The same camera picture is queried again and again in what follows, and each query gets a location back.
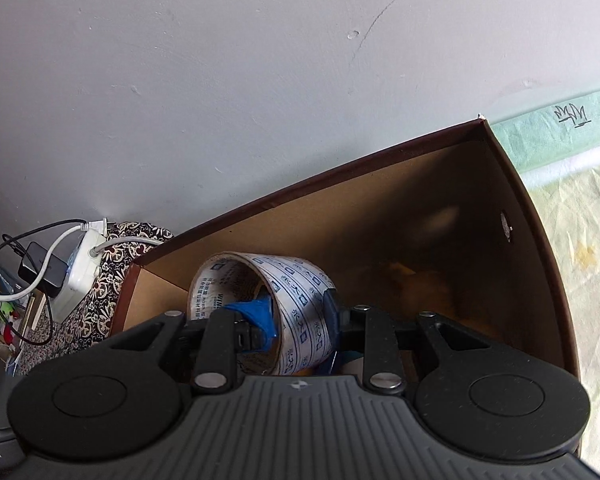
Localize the pale printed tablecloth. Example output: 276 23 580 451
489 87 600 463

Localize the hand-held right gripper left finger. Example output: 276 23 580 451
109 296 282 394

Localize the printed packing tape roll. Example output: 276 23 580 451
187 252 339 377

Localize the brown cardboard box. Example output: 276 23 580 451
109 115 581 382

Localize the white power strip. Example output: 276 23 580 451
54 217 112 322

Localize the white cable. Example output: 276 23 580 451
0 222 164 302

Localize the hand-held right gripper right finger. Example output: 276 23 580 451
323 292 492 392

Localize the black power adapter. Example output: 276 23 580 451
17 241 69 297

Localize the black floral patterned cloth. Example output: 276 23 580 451
16 222 177 377

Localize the black cable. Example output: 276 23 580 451
0 217 89 347

